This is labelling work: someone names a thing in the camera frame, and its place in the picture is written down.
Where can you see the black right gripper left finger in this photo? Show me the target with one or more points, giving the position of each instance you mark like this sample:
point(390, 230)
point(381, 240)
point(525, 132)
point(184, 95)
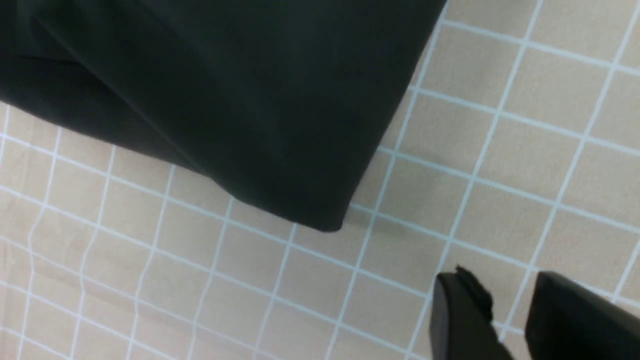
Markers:
point(461, 319)

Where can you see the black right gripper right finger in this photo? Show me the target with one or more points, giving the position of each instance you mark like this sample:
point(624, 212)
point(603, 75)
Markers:
point(568, 322)

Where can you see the dark gray long-sleeved shirt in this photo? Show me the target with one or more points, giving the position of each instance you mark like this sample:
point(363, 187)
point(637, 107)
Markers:
point(282, 103)

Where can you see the beige checkered tablecloth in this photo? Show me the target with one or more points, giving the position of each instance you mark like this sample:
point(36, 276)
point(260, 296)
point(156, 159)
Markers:
point(517, 149)

